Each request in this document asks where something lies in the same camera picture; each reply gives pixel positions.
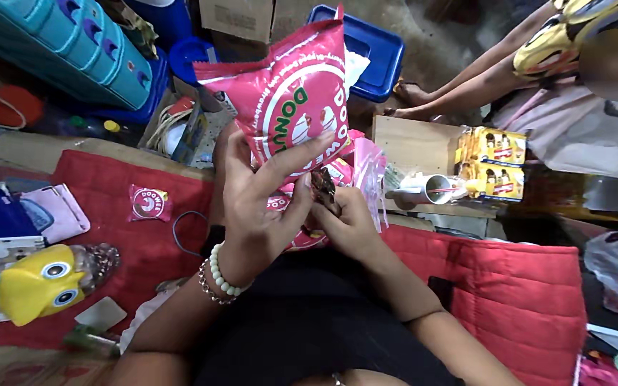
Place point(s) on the teal plastic drawer unit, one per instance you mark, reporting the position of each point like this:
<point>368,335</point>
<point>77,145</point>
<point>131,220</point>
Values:
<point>73,48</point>

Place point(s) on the blue rectangular plastic container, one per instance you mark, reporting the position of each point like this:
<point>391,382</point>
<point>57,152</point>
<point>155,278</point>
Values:
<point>376,59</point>

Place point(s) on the flattened brown cardboard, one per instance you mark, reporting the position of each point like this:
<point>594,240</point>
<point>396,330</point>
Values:
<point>35,153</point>

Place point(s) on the person's right forearm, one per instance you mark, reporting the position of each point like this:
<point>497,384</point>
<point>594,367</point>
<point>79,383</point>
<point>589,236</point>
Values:
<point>432,321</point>

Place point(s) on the person's left hand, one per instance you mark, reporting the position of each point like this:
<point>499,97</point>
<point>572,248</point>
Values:
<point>250,230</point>

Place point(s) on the small pink round-logo packet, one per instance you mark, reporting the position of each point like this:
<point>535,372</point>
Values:
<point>149,203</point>

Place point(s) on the large pink donut packet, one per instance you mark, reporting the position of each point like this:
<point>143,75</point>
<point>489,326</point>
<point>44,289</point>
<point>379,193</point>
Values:
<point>287,91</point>

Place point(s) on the translucent pink plastic bag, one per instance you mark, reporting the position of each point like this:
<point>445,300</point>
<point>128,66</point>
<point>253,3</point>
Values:
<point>369,171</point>

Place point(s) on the person's left fingers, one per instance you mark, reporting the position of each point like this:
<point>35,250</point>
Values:
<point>238,153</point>

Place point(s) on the red quilted mat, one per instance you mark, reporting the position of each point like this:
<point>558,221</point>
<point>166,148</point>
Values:
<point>523,289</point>

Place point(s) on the person's left forearm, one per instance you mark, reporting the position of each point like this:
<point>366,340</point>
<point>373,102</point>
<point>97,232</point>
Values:
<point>180,327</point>

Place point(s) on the white crumpled paper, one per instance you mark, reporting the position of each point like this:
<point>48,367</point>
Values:
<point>353,67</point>

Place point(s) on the crumpled clear plastic bag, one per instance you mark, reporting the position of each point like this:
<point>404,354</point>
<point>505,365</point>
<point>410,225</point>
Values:
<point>617,262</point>

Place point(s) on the yellow container with cartoon eyes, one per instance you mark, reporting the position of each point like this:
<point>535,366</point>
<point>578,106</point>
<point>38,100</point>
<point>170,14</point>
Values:
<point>30,284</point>

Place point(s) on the orange round lid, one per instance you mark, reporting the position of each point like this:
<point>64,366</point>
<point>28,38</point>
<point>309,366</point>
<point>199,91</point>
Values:
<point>15,105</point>

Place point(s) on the blue round plastic lid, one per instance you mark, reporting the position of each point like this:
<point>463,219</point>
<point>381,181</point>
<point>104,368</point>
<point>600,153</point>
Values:
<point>188,56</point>

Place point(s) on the red striped straw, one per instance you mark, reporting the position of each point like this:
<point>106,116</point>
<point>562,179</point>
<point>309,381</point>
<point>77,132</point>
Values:
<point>440,190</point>

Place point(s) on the brown wrapper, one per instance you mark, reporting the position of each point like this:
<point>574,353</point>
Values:
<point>323,185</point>

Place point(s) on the stack of yellow packets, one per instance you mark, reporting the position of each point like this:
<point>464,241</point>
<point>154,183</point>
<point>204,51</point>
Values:
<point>497,166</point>

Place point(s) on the blue plastic tray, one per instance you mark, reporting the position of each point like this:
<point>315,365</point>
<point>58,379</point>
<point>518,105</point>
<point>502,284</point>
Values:
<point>156,83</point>

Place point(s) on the person's right fingers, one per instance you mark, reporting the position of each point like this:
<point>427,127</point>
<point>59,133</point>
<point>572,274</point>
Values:
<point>349,199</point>

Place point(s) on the white square card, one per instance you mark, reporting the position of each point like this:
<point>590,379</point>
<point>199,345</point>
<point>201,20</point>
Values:
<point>101,313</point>

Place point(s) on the white mug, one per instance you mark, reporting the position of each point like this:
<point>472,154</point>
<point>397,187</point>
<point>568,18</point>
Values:
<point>421,188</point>

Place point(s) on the light wooden board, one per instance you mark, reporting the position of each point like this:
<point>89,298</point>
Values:
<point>413,142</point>

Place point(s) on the clear bag of dark pieces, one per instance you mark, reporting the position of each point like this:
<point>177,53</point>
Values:
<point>100,265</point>

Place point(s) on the person's left thumb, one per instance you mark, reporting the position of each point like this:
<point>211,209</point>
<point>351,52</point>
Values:
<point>298,206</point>

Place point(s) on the person's left index finger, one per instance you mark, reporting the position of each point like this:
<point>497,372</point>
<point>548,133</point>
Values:
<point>295,161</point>

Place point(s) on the green glass bottle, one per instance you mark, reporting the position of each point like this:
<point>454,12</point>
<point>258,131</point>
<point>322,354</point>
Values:
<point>92,340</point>

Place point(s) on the light pink pouch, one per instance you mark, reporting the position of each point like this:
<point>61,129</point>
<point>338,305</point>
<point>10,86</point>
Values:
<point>65,214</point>

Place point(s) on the brown cardboard box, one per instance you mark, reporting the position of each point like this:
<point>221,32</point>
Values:
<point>234,19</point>

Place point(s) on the person's right hand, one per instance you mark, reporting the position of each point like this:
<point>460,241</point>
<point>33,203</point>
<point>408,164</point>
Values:
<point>356,230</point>

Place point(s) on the clear bottle with yellow cap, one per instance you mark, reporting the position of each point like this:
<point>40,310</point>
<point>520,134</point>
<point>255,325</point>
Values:
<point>113,127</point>

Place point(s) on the white cloth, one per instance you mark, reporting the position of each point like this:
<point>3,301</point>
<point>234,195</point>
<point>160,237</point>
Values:
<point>145,316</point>

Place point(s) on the person's right thumb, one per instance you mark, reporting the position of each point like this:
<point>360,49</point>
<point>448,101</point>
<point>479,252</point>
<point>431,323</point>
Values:
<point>325,215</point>

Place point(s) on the pile of pink packets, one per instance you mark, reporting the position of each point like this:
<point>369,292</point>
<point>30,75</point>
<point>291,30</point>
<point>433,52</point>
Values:
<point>303,241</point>

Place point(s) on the clear bottle with green cap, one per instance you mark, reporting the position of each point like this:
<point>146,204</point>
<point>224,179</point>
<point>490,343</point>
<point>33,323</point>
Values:
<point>77,122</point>

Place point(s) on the blue plastic bin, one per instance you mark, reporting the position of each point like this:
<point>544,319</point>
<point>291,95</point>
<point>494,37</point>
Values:
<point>167,21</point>

